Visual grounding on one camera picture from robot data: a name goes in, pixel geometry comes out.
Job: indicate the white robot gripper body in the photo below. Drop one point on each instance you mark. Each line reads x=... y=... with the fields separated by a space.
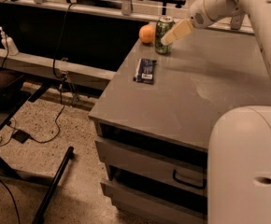
x=197 y=17

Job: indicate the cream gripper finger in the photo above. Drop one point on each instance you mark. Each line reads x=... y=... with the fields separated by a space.
x=179 y=30

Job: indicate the green soda can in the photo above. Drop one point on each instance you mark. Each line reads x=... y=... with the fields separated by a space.
x=163 y=25

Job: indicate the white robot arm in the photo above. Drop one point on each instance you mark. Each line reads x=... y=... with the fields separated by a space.
x=239 y=150

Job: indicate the orange fruit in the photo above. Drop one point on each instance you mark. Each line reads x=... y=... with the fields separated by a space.
x=147 y=34

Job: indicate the dark blue snack packet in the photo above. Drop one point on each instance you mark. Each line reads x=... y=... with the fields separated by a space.
x=144 y=72

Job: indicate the grey drawer cabinet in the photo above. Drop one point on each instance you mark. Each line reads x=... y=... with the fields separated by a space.
x=146 y=131

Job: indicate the white spray bottle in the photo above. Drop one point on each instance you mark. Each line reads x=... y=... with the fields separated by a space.
x=8 y=43

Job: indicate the black power adapter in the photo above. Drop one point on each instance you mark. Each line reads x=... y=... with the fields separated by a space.
x=20 y=136

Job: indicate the black drawer handle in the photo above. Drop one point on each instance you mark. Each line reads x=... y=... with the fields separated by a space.
x=192 y=180

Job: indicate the black desk frame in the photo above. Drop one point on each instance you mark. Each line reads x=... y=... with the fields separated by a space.
x=47 y=165

